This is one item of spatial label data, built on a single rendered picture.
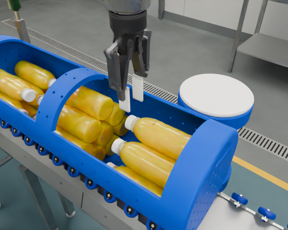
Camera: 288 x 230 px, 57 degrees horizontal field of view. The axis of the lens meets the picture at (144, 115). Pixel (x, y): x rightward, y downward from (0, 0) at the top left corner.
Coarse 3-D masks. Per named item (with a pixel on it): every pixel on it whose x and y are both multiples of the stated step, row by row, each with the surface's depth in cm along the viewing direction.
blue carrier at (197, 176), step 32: (0, 64) 99; (64, 64) 96; (64, 96) 68; (32, 128) 74; (192, 128) 76; (224, 128) 58; (64, 160) 73; (96, 160) 62; (192, 160) 52; (224, 160) 61; (128, 192) 59; (192, 192) 50; (160, 224) 58; (192, 224) 58
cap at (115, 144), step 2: (118, 138) 69; (116, 140) 68; (118, 140) 68; (120, 140) 68; (122, 140) 68; (114, 142) 67; (116, 142) 67; (118, 142) 67; (120, 142) 67; (114, 144) 67; (116, 144) 67; (118, 144) 67; (112, 146) 67; (114, 146) 67; (116, 146) 67; (112, 148) 68; (114, 148) 67; (116, 148) 67; (112, 150) 68; (114, 150) 67; (116, 150) 67; (114, 152) 68; (116, 152) 68
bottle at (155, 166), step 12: (120, 144) 67; (132, 144) 65; (120, 156) 66; (132, 156) 63; (144, 156) 62; (156, 156) 61; (132, 168) 63; (144, 168) 61; (156, 168) 60; (168, 168) 59; (156, 180) 60
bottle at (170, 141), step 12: (144, 120) 66; (156, 120) 66; (144, 132) 64; (156, 132) 63; (168, 132) 62; (180, 132) 62; (144, 144) 66; (156, 144) 63; (168, 144) 61; (180, 144) 60; (168, 156) 63
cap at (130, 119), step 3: (129, 117) 69; (132, 117) 69; (135, 117) 69; (126, 120) 69; (129, 120) 68; (132, 120) 68; (126, 123) 69; (129, 123) 68; (126, 126) 69; (129, 126) 68; (129, 129) 69
